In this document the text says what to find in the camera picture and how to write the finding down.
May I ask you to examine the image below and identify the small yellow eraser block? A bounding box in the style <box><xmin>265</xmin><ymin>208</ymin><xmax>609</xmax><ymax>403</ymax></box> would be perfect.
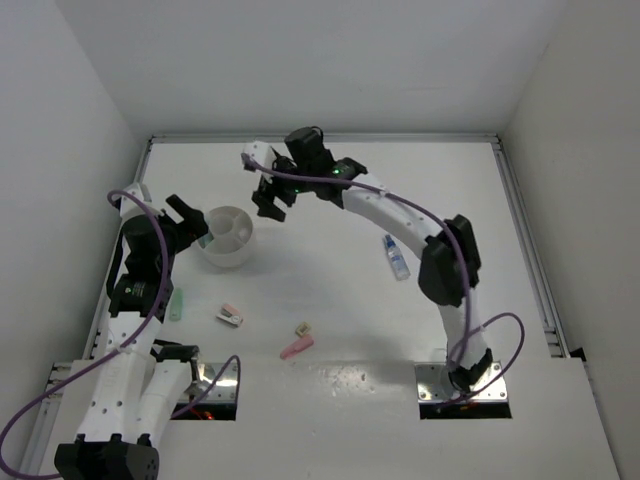
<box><xmin>296</xmin><ymin>322</ymin><xmax>311</xmax><ymax>337</ymax></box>

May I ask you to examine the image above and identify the green highlighter clear cap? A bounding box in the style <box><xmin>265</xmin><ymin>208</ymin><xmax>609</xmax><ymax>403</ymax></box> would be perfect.
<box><xmin>198</xmin><ymin>233</ymin><xmax>213</xmax><ymax>248</ymax></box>

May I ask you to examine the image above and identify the small green highlighter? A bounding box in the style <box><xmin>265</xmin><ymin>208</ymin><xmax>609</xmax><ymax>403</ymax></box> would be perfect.
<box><xmin>168</xmin><ymin>288</ymin><xmax>184</xmax><ymax>321</ymax></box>

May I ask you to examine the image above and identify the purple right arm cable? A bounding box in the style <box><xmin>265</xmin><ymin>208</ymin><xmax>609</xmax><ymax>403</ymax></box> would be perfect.
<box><xmin>244</xmin><ymin>154</ymin><xmax>528</xmax><ymax>404</ymax></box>

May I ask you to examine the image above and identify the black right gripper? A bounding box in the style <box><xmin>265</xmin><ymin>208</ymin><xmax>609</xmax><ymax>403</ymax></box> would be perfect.
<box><xmin>252</xmin><ymin>153</ymin><xmax>312</xmax><ymax>222</ymax></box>

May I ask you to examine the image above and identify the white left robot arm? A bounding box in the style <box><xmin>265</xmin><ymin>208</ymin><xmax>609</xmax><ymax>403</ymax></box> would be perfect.
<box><xmin>54</xmin><ymin>187</ymin><xmax>208</xmax><ymax>479</ymax></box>

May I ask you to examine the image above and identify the pink white stapler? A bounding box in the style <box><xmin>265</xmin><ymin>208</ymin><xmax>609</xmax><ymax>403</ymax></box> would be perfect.
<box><xmin>215</xmin><ymin>304</ymin><xmax>244</xmax><ymax>328</ymax></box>

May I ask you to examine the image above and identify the white round divided container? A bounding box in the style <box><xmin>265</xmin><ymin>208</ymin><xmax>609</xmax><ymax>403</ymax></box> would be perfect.
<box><xmin>198</xmin><ymin>206</ymin><xmax>256</xmax><ymax>268</ymax></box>

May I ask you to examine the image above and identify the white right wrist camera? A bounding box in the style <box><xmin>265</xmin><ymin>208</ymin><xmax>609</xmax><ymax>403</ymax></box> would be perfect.
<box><xmin>241</xmin><ymin>140</ymin><xmax>277</xmax><ymax>172</ymax></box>

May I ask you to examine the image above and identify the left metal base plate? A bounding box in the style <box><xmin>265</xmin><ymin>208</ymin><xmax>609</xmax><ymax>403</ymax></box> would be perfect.
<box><xmin>178</xmin><ymin>361</ymin><xmax>239</xmax><ymax>405</ymax></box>

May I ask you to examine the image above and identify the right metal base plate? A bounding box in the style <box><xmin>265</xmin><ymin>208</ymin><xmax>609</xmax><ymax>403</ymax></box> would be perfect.
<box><xmin>415</xmin><ymin>362</ymin><xmax>508</xmax><ymax>405</ymax></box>

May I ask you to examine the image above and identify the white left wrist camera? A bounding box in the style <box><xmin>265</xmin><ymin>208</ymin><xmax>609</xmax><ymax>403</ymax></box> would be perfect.
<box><xmin>107</xmin><ymin>182</ymin><xmax>151</xmax><ymax>212</ymax></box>

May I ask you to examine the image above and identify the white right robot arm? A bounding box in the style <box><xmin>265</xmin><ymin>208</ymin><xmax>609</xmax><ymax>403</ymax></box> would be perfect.
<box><xmin>241</xmin><ymin>127</ymin><xmax>493</xmax><ymax>394</ymax></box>

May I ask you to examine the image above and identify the metal base plate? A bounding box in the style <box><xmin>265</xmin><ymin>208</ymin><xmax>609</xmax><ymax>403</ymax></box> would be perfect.
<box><xmin>178</xmin><ymin>361</ymin><xmax>239</xmax><ymax>405</ymax></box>
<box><xmin>415</xmin><ymin>362</ymin><xmax>508</xmax><ymax>405</ymax></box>

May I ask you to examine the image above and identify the clear blue spray bottle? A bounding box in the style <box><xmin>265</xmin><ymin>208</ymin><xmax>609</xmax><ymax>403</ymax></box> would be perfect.
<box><xmin>383</xmin><ymin>234</ymin><xmax>410</xmax><ymax>281</ymax></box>

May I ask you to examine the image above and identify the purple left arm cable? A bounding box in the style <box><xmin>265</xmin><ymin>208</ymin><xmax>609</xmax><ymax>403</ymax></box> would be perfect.
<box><xmin>0</xmin><ymin>189</ymin><xmax>241</xmax><ymax>479</ymax></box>

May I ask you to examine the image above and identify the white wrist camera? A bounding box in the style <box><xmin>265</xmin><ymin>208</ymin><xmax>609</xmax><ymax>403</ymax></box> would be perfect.
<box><xmin>241</xmin><ymin>140</ymin><xmax>277</xmax><ymax>172</ymax></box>
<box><xmin>107</xmin><ymin>182</ymin><xmax>151</xmax><ymax>212</ymax></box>

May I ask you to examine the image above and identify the pink highlighter pen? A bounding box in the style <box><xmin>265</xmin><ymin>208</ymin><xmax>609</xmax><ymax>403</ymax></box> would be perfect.
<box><xmin>279</xmin><ymin>334</ymin><xmax>314</xmax><ymax>360</ymax></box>

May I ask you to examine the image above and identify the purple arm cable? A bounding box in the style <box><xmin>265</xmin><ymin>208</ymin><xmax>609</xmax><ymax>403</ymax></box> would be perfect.
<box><xmin>244</xmin><ymin>154</ymin><xmax>528</xmax><ymax>404</ymax></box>
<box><xmin>0</xmin><ymin>189</ymin><xmax>241</xmax><ymax>479</ymax></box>

